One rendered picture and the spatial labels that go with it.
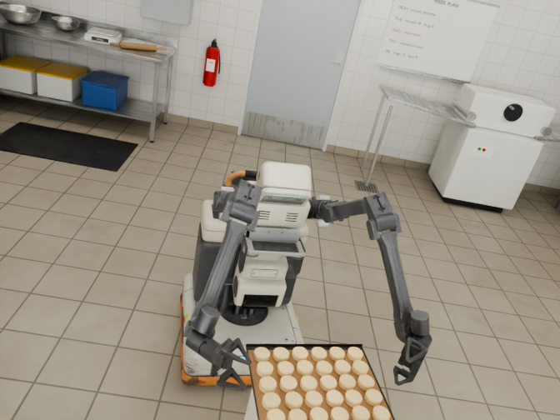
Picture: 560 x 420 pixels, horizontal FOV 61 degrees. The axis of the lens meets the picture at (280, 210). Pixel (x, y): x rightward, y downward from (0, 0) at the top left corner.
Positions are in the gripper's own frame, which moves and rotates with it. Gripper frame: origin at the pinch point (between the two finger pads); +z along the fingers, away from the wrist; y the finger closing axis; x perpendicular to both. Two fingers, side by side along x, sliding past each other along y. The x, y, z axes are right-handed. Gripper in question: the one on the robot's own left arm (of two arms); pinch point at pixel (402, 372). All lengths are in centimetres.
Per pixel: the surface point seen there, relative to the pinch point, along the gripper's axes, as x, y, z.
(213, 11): 347, -26, -306
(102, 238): 223, 102, -70
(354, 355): 15.5, 6.7, -2.0
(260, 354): 37.9, 6.8, 19.6
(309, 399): 17.8, 6.5, 23.2
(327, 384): 16.4, 6.5, 14.7
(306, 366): 24.9, 6.7, 13.3
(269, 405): 25.1, 6.5, 32.7
